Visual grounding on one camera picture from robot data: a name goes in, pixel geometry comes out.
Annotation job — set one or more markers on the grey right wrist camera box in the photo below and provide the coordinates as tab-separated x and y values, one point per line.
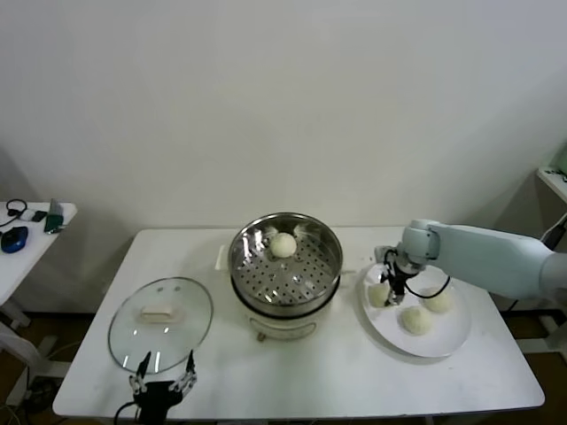
380	253

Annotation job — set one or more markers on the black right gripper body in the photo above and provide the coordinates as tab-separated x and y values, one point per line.
401	271

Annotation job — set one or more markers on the small black device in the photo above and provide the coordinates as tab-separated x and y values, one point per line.
40	216

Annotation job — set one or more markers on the pale green object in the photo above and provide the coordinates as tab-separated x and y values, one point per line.
562	159

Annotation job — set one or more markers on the blue computer mouse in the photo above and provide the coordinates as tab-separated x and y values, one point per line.
14	239

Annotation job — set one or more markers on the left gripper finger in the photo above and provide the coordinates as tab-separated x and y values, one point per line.
143	369
190	369

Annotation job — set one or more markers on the stainless steel steamer basket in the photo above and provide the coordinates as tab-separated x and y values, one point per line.
283	283

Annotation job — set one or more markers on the white round plate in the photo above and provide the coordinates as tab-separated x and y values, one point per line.
443	336

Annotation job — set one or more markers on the small white device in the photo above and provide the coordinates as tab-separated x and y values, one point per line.
28	215

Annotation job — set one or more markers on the small dark shelf item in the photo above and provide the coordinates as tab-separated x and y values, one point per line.
559	175

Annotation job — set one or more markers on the white steamed baozi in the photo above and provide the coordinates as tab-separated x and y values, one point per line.
282	244
437	301
378	295
416	319

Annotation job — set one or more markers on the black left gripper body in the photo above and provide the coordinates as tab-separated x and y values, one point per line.
155	398

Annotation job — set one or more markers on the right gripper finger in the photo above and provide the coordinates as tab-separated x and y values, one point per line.
391	296
401	293

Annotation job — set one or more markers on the white side table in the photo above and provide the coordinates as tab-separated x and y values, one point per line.
26	265

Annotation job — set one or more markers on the dark floor power strip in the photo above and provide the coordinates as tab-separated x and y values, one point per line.
42	389

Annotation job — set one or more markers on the green and grey board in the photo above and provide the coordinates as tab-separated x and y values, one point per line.
54	221

